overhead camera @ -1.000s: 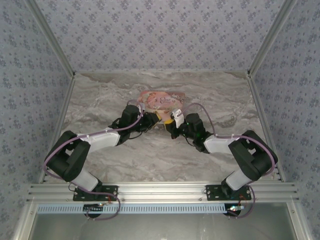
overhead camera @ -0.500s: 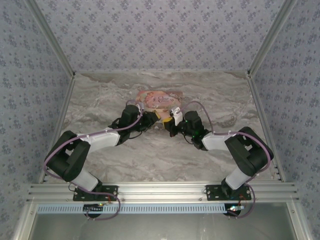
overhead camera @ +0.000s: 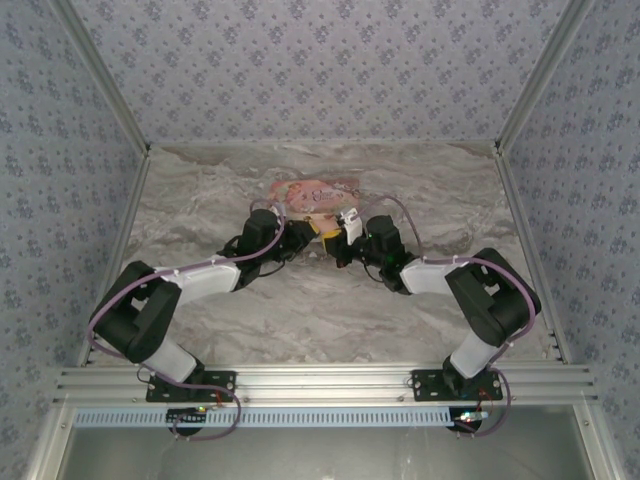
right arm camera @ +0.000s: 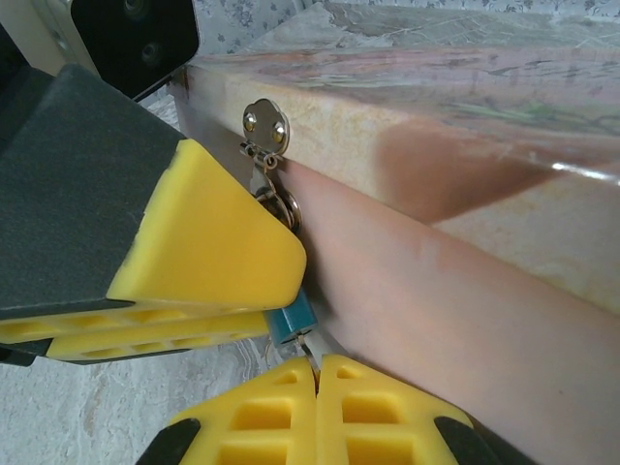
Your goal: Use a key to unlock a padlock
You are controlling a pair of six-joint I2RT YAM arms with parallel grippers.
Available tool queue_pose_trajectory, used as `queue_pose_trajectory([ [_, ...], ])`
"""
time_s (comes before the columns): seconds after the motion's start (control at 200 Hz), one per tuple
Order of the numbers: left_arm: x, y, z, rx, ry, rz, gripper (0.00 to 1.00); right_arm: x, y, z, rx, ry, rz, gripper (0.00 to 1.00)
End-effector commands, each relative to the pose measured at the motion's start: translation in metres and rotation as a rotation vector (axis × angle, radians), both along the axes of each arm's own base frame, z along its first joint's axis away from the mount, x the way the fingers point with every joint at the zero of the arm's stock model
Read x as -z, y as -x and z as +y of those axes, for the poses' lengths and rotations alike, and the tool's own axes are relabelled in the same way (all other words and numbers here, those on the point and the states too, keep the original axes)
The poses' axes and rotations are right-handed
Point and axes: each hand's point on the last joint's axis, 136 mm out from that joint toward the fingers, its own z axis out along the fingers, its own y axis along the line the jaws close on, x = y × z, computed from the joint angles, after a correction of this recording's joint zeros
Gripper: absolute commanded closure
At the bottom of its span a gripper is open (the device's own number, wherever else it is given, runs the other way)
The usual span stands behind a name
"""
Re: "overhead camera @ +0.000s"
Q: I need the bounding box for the small circuit board with LED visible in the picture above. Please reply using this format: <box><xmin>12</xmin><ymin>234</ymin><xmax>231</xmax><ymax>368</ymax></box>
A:
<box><xmin>448</xmin><ymin>408</ymin><xmax>490</xmax><ymax>432</ymax></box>
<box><xmin>166</xmin><ymin>406</ymin><xmax>209</xmax><ymax>427</ymax></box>

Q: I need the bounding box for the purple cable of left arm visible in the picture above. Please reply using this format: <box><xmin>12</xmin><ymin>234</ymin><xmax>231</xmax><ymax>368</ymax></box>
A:
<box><xmin>85</xmin><ymin>197</ymin><xmax>288</xmax><ymax>442</ymax></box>

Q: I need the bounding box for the pink printed packaging card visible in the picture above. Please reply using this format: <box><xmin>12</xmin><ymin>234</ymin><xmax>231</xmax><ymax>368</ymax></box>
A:
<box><xmin>268</xmin><ymin>175</ymin><xmax>363</xmax><ymax>219</ymax></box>

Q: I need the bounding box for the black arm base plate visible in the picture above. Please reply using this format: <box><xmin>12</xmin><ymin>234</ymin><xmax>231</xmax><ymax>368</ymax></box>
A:
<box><xmin>410</xmin><ymin>368</ymin><xmax>504</xmax><ymax>403</ymax></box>
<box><xmin>145</xmin><ymin>370</ymin><xmax>238</xmax><ymax>403</ymax></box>

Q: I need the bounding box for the aluminium side frame rail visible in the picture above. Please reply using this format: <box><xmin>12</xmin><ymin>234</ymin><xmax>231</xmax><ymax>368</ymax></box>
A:
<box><xmin>492</xmin><ymin>142</ymin><xmax>572</xmax><ymax>365</ymax></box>

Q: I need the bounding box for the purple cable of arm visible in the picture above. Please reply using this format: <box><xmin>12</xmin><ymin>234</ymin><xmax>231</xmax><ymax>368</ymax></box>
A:
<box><xmin>85</xmin><ymin>197</ymin><xmax>288</xmax><ymax>442</ymax></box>
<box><xmin>355</xmin><ymin>194</ymin><xmax>545</xmax><ymax>439</ymax></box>

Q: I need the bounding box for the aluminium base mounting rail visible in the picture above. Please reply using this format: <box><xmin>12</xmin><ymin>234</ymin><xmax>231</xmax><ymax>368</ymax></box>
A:
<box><xmin>48</xmin><ymin>363</ymin><xmax>600</xmax><ymax>407</ymax></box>

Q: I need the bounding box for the white slotted cable duct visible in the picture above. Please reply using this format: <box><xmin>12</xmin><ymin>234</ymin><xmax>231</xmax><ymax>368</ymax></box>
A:
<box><xmin>73</xmin><ymin>406</ymin><xmax>584</xmax><ymax>430</ymax></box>

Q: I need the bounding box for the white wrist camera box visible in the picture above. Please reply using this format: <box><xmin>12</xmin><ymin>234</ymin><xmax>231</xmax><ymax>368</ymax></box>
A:
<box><xmin>337</xmin><ymin>206</ymin><xmax>363</xmax><ymax>247</ymax></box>

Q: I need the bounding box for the aluminium corner frame post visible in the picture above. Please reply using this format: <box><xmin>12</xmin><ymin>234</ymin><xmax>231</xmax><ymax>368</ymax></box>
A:
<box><xmin>51</xmin><ymin>0</ymin><xmax>152</xmax><ymax>154</ymax></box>
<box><xmin>494</xmin><ymin>0</ymin><xmax>599</xmax><ymax>151</ymax></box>

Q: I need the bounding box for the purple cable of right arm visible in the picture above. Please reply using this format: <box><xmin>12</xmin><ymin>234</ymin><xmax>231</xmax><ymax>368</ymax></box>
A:
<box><xmin>355</xmin><ymin>194</ymin><xmax>545</xmax><ymax>439</ymax></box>

